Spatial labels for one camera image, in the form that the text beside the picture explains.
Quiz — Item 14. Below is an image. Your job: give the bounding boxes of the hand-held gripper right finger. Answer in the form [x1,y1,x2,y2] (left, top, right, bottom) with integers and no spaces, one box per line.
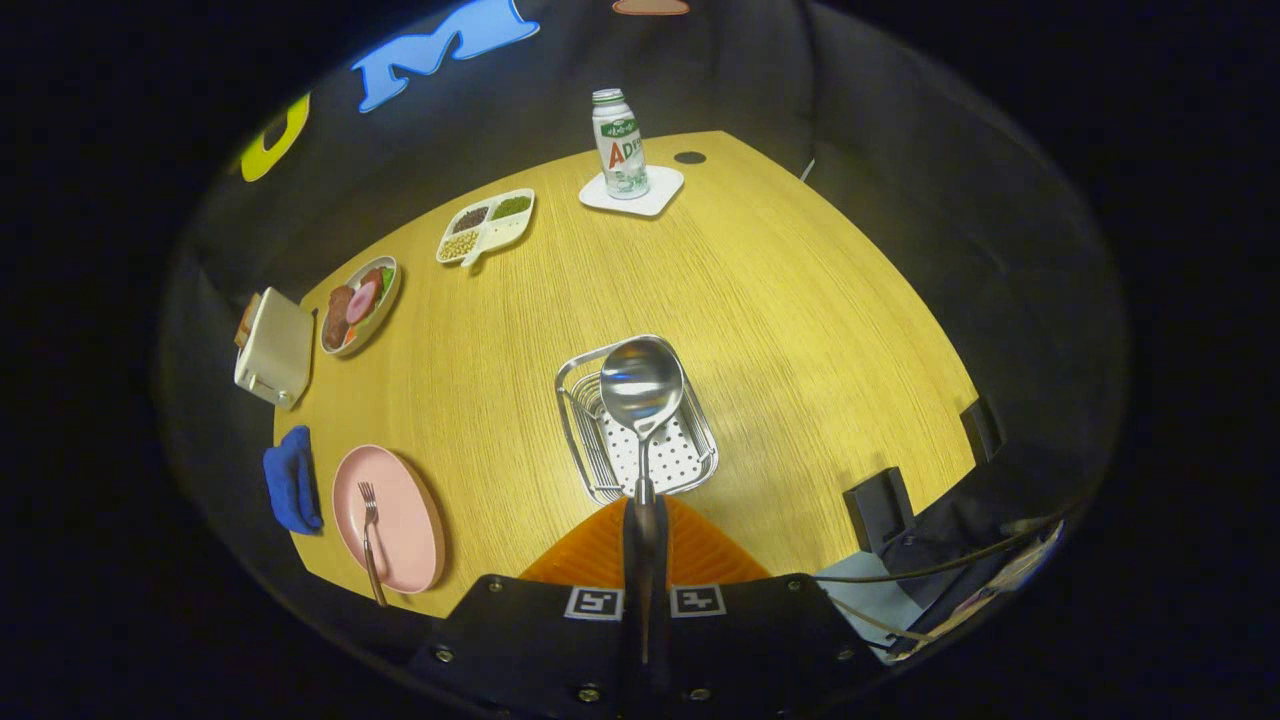
[648,497,887,717]

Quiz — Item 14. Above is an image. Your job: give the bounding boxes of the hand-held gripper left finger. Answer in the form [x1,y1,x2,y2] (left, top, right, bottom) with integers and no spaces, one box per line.
[408,497,646,717]

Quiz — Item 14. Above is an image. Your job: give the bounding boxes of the metal fork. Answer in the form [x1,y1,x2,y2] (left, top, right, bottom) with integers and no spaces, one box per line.
[357,481,390,608]

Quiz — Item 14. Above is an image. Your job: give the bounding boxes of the metal spoon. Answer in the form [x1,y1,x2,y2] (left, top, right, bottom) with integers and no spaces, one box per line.
[599,337,686,666]

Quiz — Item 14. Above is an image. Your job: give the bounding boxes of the pink plate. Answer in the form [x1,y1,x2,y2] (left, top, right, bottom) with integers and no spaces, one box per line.
[331,444,447,596]

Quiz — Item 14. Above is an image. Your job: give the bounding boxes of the black table clamp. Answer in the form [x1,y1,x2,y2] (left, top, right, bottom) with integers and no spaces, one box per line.
[843,467,916,554]
[960,397,1004,463]

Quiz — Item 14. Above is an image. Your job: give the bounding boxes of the blue cloth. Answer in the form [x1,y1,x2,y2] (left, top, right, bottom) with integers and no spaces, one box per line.
[262,425,324,536]

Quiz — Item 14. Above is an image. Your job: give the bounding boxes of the grey oval food plate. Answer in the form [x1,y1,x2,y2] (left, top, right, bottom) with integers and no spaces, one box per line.
[320,256,403,357]

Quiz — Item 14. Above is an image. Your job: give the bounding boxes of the pink ham slice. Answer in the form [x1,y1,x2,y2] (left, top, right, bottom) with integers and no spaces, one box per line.
[346,268,387,325]

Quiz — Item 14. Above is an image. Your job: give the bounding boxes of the brown meat slice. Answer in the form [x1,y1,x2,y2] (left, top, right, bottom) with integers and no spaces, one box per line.
[323,285,355,349]

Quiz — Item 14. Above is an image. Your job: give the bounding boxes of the white toaster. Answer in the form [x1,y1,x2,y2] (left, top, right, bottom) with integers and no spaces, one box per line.
[233,288,316,412]

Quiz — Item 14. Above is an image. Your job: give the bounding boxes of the white divided dish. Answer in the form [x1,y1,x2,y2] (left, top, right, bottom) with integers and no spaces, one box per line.
[435,188,536,269]

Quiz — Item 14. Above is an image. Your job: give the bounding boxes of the white square coaster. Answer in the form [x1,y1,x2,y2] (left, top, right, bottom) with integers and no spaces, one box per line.
[579,165,686,218]

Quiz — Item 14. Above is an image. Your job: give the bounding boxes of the white drink bottle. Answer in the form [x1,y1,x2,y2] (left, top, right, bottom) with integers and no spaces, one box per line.
[591,88,651,200]

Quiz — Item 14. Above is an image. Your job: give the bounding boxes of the metal wire basket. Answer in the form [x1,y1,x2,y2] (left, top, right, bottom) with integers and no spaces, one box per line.
[554,335,720,506]

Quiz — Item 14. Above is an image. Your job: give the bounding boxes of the dark cable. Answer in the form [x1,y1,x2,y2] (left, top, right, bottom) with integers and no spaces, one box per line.
[812,515,1063,584]

